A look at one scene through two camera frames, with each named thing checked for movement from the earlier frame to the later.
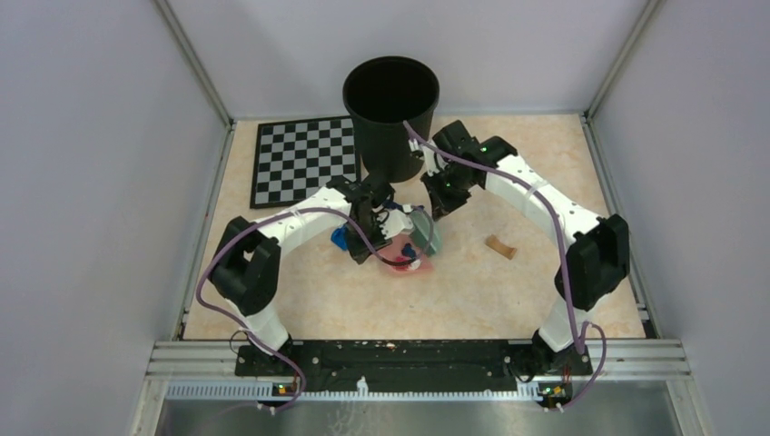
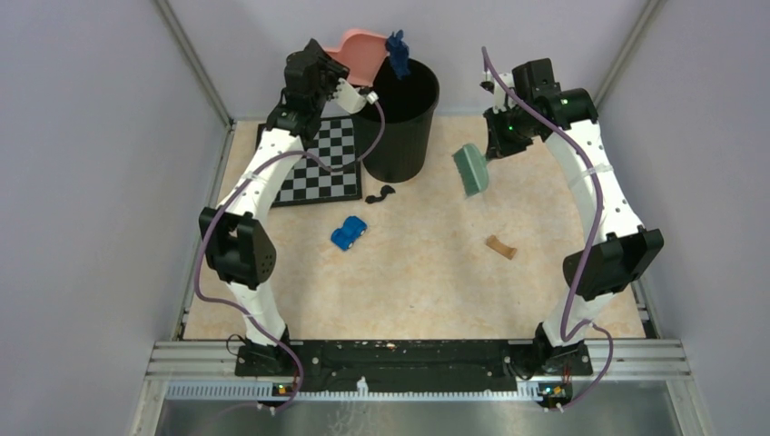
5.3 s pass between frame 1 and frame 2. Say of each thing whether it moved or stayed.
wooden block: stayed
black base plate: stayed
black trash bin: stayed
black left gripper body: moved
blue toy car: stayed
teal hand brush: moved
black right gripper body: moved
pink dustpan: moved
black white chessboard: stayed
